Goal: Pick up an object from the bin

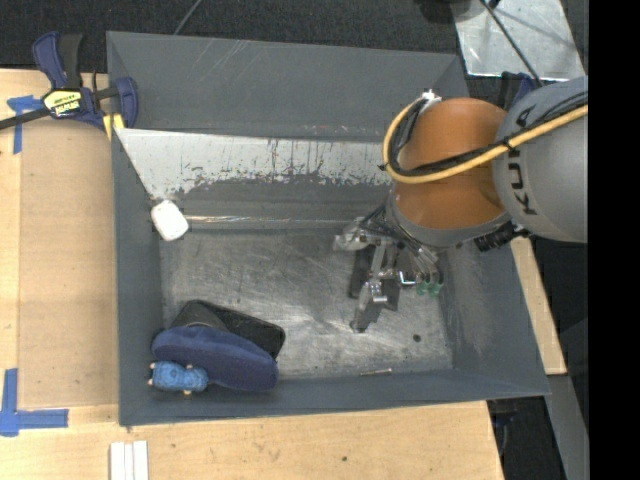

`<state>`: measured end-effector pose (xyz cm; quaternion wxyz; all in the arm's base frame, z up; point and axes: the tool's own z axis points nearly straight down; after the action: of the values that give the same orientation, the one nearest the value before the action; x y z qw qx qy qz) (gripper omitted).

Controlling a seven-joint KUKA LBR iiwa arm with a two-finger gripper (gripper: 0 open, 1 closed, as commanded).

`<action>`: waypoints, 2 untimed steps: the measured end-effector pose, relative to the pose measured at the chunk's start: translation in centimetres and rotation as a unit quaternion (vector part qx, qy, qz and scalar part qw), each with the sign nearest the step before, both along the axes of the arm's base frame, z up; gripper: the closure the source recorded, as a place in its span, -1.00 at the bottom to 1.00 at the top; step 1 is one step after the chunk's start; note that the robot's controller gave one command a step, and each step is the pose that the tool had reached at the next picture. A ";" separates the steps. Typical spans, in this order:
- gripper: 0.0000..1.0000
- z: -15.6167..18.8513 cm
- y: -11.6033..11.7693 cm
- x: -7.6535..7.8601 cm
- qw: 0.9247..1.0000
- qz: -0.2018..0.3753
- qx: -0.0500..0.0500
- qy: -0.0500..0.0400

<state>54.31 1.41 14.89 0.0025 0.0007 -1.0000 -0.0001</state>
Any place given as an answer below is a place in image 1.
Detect grey metal bin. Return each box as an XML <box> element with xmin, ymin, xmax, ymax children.
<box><xmin>105</xmin><ymin>30</ymin><xmax>552</xmax><ymax>427</ymax></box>

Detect blue toy animal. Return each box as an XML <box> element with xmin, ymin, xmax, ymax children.
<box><xmin>147</xmin><ymin>360</ymin><xmax>210</xmax><ymax>396</ymax></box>

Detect pale wood board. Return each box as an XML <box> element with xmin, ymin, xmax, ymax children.
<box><xmin>16</xmin><ymin>117</ymin><xmax>121</xmax><ymax>411</ymax></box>

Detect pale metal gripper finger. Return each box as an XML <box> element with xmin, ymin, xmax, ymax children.
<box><xmin>366</xmin><ymin>287</ymin><xmax>391</xmax><ymax>327</ymax></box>
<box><xmin>350</xmin><ymin>280</ymin><xmax>377</xmax><ymax>334</ymax></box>

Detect black flat case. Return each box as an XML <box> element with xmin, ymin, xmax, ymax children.
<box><xmin>169</xmin><ymin>298</ymin><xmax>287</xmax><ymax>360</ymax></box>

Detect dark blue slipper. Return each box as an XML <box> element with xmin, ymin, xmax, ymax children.
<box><xmin>150</xmin><ymin>324</ymin><xmax>280</xmax><ymax>394</ymax></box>

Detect white rounded block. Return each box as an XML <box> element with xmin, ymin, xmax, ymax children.
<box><xmin>150</xmin><ymin>198</ymin><xmax>191</xmax><ymax>243</ymax></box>

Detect black cylinder on white bracket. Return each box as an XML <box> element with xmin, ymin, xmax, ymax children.
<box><xmin>472</xmin><ymin>220</ymin><xmax>532</xmax><ymax>253</ymax></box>

